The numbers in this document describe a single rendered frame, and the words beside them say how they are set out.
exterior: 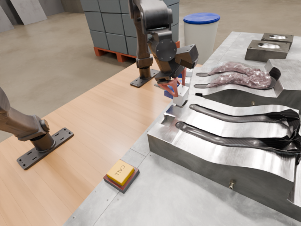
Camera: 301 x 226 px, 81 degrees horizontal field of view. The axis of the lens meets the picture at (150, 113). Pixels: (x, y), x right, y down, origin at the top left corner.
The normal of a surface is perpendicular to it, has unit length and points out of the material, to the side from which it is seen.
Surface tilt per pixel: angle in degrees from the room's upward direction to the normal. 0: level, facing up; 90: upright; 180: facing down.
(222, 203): 0
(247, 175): 90
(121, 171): 0
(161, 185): 0
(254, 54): 90
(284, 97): 90
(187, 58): 98
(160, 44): 80
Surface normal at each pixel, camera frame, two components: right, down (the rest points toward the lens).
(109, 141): -0.09, -0.76
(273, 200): -0.55, 0.58
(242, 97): -0.27, 0.64
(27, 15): 0.75, 0.18
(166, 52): 0.19, 0.48
